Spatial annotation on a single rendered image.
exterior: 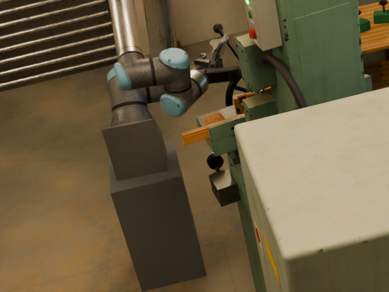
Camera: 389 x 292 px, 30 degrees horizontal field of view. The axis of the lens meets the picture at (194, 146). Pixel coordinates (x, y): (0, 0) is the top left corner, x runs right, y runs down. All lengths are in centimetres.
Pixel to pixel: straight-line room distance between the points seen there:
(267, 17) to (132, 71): 50
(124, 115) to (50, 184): 142
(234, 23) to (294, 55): 358
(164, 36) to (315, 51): 96
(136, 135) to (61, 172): 148
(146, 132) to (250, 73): 89
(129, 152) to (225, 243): 75
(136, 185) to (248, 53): 106
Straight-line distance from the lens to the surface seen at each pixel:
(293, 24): 200
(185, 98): 233
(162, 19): 283
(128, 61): 229
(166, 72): 227
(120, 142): 297
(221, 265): 335
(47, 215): 404
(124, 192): 301
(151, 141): 297
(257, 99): 230
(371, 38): 392
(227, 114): 262
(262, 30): 200
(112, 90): 303
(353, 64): 212
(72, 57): 554
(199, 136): 249
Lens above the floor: 215
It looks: 30 degrees down
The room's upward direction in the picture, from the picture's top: 13 degrees counter-clockwise
